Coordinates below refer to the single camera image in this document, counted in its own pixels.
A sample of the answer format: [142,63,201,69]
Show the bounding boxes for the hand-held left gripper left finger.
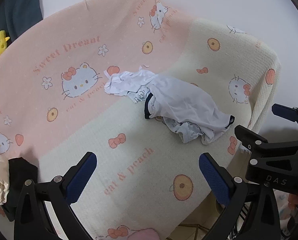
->
[13,151,98,240]

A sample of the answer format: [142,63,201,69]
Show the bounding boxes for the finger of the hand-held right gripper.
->
[234,124,298,159]
[271,103,298,140]

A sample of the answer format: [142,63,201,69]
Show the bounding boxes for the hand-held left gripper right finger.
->
[199,152,283,240]

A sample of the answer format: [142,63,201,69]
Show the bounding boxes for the light blue printed shorts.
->
[128,87,208,144]

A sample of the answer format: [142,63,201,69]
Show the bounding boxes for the white navy trimmed t-shirt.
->
[143,74,236,145]

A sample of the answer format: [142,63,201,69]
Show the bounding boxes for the person's printed pyjama pants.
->
[274,190,298,240]

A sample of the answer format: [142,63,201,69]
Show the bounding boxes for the black cloth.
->
[1,156,39,222]

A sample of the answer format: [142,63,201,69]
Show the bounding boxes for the pink and cream printed blanket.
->
[0,0,282,240]

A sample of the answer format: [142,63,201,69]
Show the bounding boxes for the dark teal cloth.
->
[4,0,44,42]

